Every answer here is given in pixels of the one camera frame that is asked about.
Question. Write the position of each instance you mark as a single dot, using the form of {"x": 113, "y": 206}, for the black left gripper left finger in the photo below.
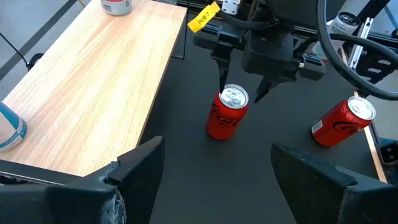
{"x": 77, "y": 202}

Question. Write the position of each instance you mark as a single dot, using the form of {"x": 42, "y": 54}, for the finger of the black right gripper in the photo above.
{"x": 224, "y": 73}
{"x": 264, "y": 90}

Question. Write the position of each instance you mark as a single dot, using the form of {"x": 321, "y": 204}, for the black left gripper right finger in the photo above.
{"x": 342, "y": 202}

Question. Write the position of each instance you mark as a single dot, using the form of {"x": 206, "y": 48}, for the red Coca-Cola can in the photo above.
{"x": 227, "y": 118}
{"x": 339, "y": 124}

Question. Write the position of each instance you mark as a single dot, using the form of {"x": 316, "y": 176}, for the white slim Celsius can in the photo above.
{"x": 342, "y": 26}

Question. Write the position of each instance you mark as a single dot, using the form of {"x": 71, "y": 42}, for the teal white slim can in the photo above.
{"x": 11, "y": 130}

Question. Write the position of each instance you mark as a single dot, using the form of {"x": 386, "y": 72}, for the Celsius Peach Vibe can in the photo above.
{"x": 116, "y": 6}

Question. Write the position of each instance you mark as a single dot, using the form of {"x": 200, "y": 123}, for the wooden shelf black legs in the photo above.
{"x": 93, "y": 87}

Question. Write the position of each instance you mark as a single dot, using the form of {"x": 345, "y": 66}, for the yellow label tag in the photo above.
{"x": 203, "y": 17}

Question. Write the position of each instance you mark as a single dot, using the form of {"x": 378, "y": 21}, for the black plug block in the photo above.
{"x": 389, "y": 152}

